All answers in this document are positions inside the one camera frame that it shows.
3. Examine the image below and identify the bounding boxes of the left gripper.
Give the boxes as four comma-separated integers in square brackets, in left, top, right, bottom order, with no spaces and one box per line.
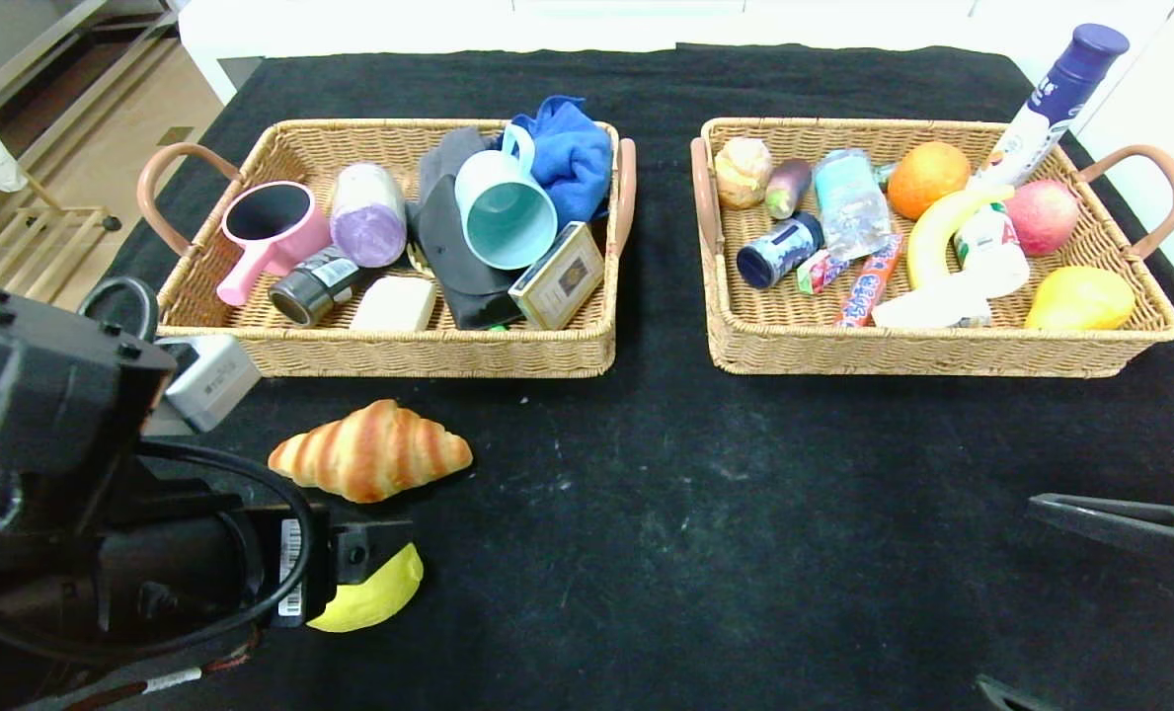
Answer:
[120,503,415,629]

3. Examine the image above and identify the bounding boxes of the yellow lemon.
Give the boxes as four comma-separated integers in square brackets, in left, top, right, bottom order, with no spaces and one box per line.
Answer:
[308,541,426,633]

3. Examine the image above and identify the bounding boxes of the croissant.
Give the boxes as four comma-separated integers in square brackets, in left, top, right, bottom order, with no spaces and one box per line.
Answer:
[269,399,474,505]

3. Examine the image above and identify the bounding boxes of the playing card box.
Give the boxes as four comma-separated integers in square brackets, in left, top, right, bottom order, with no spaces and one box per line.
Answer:
[508,221,606,331]

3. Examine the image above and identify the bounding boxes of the purple garbage bag roll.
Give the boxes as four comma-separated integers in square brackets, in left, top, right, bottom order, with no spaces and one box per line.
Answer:
[330,162,408,269]

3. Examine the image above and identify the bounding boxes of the teal plastic cup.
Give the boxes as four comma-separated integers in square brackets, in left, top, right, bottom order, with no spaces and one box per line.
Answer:
[453,123,559,271]

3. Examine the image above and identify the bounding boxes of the clear water bottle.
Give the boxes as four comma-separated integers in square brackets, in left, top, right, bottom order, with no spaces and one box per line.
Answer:
[812,149,894,263]

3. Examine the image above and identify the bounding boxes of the small white box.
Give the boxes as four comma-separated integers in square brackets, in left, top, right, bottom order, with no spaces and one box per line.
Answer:
[871,272,994,330]

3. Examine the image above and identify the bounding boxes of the white soap bar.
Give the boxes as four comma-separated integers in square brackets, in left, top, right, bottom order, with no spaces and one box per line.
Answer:
[350,275,439,333]

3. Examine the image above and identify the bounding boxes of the black cosmetic tube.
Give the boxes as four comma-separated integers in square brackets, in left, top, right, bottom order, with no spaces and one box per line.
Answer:
[269,247,370,328]

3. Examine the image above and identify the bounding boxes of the black glasses case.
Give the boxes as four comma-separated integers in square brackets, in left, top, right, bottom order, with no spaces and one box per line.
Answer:
[407,176,523,332]

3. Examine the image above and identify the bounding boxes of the pink mug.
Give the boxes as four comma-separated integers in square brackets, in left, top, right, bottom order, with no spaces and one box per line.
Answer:
[216,181,333,307]

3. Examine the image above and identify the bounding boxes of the black table cloth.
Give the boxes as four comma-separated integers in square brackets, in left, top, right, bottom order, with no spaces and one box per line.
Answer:
[0,44,1174,711]

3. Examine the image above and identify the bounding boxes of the grey cloth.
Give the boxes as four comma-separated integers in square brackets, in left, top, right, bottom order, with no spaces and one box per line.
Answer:
[419,127,494,203]

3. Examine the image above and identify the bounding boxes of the blue cloth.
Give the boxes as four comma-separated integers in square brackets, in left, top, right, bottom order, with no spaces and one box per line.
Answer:
[508,96,615,233]

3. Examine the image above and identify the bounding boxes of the beige wheeled rack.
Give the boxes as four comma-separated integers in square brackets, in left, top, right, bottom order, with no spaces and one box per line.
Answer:
[0,176,125,307]

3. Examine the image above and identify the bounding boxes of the blue can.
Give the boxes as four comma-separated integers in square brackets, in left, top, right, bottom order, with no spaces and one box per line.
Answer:
[737,212,826,290]

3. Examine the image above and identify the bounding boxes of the red white candy pack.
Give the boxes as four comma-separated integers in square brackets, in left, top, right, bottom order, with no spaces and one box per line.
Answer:
[797,249,849,295]

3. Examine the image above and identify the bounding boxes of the toy burger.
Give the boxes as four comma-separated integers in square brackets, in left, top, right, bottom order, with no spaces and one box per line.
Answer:
[715,137,775,210]

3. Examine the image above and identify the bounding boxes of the purple eggplant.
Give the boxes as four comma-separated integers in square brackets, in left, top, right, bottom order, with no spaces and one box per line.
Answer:
[765,158,817,220]

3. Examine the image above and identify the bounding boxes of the orange candy roll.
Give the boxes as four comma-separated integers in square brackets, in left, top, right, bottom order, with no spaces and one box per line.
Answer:
[838,234,905,329]

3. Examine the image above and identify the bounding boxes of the yellow banana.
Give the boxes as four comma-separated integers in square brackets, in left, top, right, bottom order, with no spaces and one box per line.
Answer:
[905,184,1014,292]

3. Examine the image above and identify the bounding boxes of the orange fruit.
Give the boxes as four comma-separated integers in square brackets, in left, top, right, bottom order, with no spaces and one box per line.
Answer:
[887,142,971,222]

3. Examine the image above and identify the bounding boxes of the white yogurt bottle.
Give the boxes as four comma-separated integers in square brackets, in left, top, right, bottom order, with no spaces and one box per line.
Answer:
[954,201,1030,300]

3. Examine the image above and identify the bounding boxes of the red peach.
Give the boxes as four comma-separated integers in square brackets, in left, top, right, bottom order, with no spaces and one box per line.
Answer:
[1003,180,1079,259]

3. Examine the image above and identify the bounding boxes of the yellow mango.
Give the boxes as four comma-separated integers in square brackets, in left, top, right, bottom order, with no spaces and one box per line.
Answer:
[1024,267,1135,332]

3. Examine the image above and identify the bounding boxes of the white spray bottle purple cap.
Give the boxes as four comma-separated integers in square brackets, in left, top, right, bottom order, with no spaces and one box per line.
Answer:
[972,25,1131,193]

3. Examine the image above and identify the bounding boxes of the black camera cable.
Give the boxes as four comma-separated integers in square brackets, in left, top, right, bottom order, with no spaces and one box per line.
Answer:
[78,276,316,658]

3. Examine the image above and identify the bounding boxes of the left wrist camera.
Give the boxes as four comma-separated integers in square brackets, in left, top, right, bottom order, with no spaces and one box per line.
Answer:
[147,334,262,435]

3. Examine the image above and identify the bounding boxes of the wicker basket brown handles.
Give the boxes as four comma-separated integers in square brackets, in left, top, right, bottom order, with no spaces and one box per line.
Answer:
[690,118,1174,380]
[137,118,639,380]

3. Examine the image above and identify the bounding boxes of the beige shelf frame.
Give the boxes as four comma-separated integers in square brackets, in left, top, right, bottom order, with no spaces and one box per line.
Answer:
[0,0,185,124]

